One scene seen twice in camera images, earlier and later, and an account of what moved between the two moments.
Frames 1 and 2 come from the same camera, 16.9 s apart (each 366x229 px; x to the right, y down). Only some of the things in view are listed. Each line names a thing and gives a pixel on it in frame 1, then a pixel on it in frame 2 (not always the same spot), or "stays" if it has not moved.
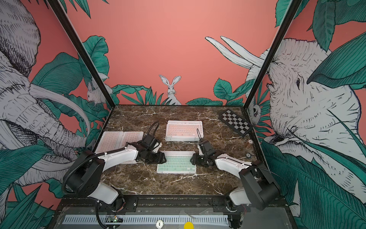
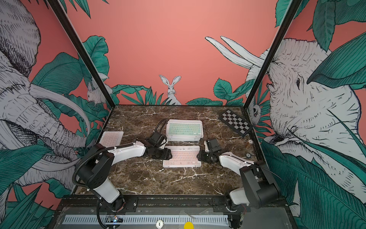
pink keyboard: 131,137 to 183,156
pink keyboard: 109,140 stays
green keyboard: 177,161 to 184,128
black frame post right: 284,26 stays
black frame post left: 82,52 stays
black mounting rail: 172,204 stays
